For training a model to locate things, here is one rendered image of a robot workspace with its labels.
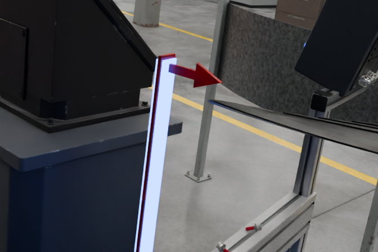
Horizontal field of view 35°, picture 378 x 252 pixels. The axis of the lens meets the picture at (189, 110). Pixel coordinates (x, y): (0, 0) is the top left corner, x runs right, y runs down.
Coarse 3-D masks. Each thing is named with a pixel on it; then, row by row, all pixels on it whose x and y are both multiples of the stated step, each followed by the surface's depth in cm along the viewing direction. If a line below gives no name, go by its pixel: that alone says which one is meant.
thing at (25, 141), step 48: (0, 144) 79; (48, 144) 81; (96, 144) 85; (144, 144) 94; (0, 192) 83; (48, 192) 83; (96, 192) 90; (0, 240) 85; (48, 240) 85; (96, 240) 93
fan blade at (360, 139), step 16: (240, 112) 44; (256, 112) 44; (272, 112) 47; (288, 112) 50; (288, 128) 42; (304, 128) 43; (320, 128) 44; (336, 128) 45; (352, 128) 46; (368, 128) 47; (352, 144) 41; (368, 144) 41
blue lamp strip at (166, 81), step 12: (168, 60) 56; (168, 72) 57; (168, 84) 58; (168, 96) 58; (168, 108) 59; (156, 120) 58; (168, 120) 59; (156, 132) 58; (156, 144) 59; (156, 156) 59; (156, 168) 60; (156, 180) 61; (156, 192) 61; (156, 204) 62; (144, 216) 61; (156, 216) 63; (144, 228) 61; (144, 240) 62
